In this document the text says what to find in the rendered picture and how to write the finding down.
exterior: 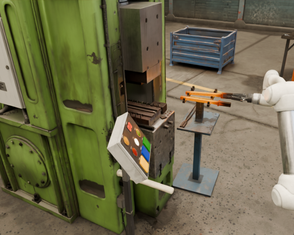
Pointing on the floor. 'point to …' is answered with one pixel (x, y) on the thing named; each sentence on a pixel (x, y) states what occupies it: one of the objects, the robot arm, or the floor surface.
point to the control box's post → (128, 201)
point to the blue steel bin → (203, 47)
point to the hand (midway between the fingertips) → (227, 95)
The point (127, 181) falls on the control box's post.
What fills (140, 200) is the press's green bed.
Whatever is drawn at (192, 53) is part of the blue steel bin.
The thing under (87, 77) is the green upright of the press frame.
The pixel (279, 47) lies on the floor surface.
